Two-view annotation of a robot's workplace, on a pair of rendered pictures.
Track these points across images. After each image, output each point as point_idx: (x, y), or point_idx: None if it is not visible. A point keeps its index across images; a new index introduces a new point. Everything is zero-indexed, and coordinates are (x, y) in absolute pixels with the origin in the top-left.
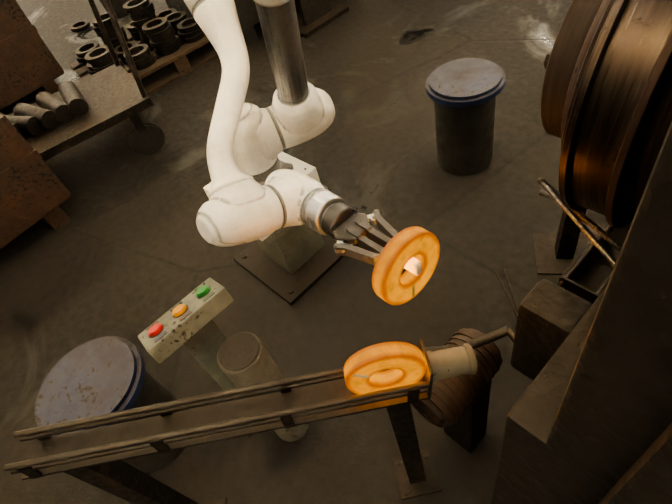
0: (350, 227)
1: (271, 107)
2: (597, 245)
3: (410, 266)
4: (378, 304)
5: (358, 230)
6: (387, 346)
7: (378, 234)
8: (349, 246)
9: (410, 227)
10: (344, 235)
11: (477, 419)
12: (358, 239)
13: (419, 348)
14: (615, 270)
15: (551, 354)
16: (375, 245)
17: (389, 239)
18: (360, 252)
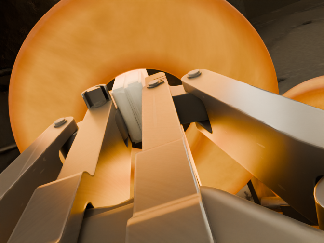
0: (147, 225)
1: None
2: (1, 70)
3: (145, 72)
4: None
5: (122, 224)
6: (310, 86)
7: (87, 144)
8: (285, 117)
9: (33, 27)
10: (282, 238)
11: None
12: (190, 157)
13: (255, 185)
14: None
15: (130, 139)
16: (154, 104)
17: (91, 116)
18: (239, 85)
